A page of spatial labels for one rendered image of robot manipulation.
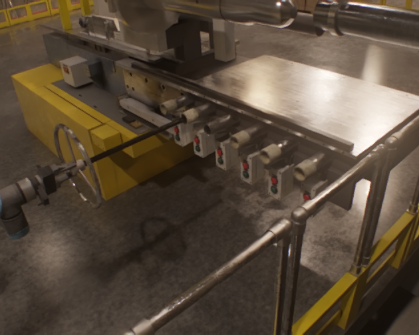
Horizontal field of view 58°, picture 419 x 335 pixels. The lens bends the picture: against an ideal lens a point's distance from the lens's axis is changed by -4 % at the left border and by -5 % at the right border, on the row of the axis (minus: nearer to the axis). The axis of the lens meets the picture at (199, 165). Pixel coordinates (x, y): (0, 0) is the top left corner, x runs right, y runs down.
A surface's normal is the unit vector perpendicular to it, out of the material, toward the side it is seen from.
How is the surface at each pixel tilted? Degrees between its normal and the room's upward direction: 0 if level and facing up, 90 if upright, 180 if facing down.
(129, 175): 90
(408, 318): 0
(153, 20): 90
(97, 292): 0
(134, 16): 90
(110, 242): 0
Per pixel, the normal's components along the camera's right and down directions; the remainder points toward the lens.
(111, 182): 0.65, 0.37
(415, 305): -0.07, -0.84
